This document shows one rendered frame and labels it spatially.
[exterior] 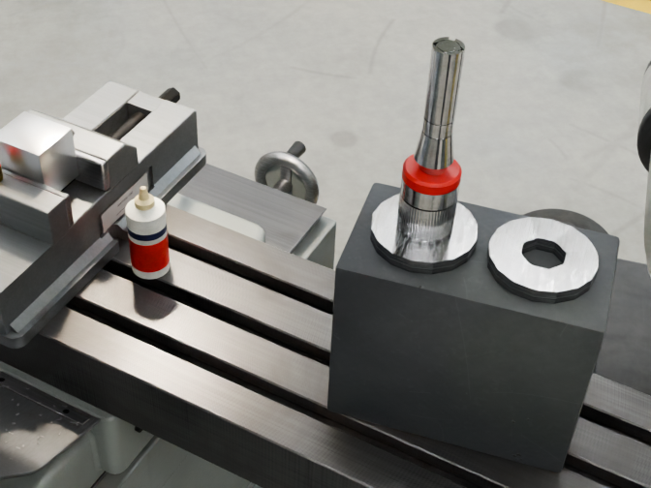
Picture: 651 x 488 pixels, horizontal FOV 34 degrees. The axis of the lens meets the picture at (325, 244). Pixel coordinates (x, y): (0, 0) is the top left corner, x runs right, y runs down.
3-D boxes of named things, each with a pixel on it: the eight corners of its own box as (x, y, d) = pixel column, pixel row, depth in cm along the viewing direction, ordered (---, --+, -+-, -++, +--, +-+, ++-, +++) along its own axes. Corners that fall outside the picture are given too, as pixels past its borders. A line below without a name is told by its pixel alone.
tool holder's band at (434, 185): (410, 153, 87) (412, 143, 87) (466, 166, 86) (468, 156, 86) (394, 187, 84) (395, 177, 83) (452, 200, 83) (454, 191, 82)
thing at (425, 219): (405, 201, 91) (410, 153, 87) (458, 215, 90) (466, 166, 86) (389, 236, 88) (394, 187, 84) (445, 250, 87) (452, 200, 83)
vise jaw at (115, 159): (46, 129, 118) (41, 100, 115) (139, 164, 114) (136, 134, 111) (11, 158, 114) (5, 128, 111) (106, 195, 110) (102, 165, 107)
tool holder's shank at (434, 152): (418, 150, 86) (432, 30, 78) (456, 160, 85) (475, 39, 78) (408, 173, 84) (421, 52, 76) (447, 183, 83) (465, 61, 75)
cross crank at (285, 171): (268, 184, 180) (268, 128, 172) (329, 207, 176) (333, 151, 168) (218, 239, 169) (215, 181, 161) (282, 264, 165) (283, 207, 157)
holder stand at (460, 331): (360, 322, 108) (374, 167, 94) (578, 377, 103) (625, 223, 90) (325, 411, 99) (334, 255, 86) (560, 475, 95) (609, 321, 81)
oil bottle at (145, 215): (146, 249, 114) (138, 169, 107) (177, 262, 113) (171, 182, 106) (124, 272, 112) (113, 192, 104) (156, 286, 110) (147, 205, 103)
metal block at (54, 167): (33, 157, 112) (24, 110, 108) (78, 174, 110) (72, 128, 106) (0, 184, 109) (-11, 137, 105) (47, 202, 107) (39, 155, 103)
